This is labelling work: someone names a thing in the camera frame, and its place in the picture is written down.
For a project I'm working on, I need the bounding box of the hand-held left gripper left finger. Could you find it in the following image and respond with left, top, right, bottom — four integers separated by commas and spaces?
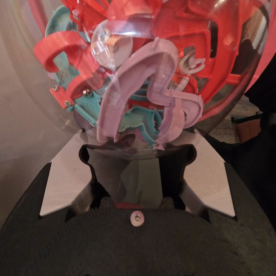
39, 133, 96, 216

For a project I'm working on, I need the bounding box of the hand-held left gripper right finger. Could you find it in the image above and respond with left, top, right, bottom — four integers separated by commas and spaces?
179, 130, 236, 218

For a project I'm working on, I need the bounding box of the clear red maze ball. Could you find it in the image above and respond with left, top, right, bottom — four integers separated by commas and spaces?
32, 0, 276, 159

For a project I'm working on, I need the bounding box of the person's right forearm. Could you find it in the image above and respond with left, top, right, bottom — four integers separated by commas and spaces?
245, 63, 276, 104

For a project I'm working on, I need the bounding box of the brown cardboard box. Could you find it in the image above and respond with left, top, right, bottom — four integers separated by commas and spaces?
236, 121, 262, 143

